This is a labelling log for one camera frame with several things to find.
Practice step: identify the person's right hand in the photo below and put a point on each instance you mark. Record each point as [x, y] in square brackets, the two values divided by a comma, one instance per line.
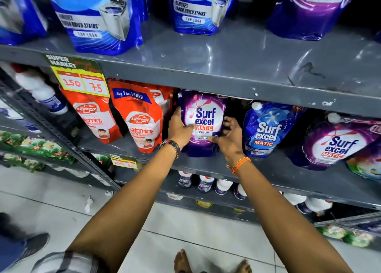
[230, 146]

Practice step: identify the person's left hand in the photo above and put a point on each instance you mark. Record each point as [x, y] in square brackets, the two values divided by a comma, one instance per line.
[178, 130]

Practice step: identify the person's right thumb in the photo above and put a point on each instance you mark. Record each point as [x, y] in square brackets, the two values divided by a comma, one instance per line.
[215, 139]

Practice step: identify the person's left thumb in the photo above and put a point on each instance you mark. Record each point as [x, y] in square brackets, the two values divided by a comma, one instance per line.
[188, 128]

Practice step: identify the small purple detergent pouch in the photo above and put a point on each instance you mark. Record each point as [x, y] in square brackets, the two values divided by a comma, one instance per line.
[205, 112]

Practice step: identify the person's left forearm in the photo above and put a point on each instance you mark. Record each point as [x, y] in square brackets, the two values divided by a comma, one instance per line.
[128, 204]

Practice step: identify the person's right forearm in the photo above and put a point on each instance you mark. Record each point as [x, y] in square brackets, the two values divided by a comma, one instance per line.
[285, 219]

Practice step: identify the orange thread wristband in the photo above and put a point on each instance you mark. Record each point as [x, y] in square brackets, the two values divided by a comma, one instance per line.
[239, 164]

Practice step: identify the red handwash refill pouch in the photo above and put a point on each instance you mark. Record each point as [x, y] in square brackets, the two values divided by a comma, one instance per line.
[165, 98]
[95, 118]
[140, 118]

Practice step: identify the row of white cleaner bottles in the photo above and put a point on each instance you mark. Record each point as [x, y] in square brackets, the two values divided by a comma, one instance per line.
[205, 184]

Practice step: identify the blue spouted detergent pouch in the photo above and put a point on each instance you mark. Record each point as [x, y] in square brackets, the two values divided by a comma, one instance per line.
[266, 130]

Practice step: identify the yellow container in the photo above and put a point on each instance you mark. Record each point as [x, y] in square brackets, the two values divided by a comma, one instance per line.
[204, 203]

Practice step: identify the white container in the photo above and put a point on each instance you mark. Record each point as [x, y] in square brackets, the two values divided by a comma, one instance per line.
[174, 196]

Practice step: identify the small yellow green price tag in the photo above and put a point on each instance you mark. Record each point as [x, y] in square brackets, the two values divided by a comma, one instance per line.
[123, 161]

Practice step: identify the grey metal shelf rack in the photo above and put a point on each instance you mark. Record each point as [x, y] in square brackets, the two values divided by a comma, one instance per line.
[238, 70]

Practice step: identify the blue detergent refill pouch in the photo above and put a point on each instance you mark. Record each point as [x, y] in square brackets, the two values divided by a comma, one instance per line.
[17, 17]
[95, 17]
[199, 11]
[144, 2]

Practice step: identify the large yellow green price tag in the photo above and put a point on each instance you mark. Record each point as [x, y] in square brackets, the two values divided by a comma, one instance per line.
[79, 76]

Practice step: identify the purple spouted detergent pouch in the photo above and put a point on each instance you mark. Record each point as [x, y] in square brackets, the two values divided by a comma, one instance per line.
[336, 144]

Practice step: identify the white paper scrap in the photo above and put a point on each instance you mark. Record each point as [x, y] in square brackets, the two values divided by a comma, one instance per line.
[88, 205]

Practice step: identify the person's left foot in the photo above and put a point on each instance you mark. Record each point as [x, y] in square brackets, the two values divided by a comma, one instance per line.
[182, 262]

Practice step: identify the person's foot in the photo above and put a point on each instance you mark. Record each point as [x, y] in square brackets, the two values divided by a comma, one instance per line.
[244, 267]
[182, 262]

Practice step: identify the person's right foot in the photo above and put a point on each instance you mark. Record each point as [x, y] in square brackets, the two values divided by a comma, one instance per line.
[244, 267]

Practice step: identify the dark slotted metal shelf rack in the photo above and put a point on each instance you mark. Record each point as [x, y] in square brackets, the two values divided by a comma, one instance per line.
[44, 124]

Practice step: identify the white bottle with red cap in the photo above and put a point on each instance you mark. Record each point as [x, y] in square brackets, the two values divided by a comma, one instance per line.
[41, 92]

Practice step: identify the green and white detergent pouch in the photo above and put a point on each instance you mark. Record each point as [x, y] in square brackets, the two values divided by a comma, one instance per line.
[366, 164]

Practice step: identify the row of green soap packets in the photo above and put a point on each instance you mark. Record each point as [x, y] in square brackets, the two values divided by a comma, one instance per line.
[32, 150]

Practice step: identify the large purple detergent pouch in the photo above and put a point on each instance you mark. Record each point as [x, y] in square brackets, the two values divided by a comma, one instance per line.
[312, 11]

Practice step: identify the pile of green packets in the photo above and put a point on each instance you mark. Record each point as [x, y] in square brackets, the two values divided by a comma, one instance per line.
[345, 235]

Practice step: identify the white bottle with blue label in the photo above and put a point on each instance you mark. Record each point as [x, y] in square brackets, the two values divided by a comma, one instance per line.
[17, 118]

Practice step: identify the plaid shirt sleeve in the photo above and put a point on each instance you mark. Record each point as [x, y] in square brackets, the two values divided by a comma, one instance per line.
[67, 263]

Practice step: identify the dark grey shoe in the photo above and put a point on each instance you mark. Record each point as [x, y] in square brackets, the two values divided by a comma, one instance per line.
[34, 244]

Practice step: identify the blue trouser leg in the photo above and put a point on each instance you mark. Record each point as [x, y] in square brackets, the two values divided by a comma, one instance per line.
[9, 252]

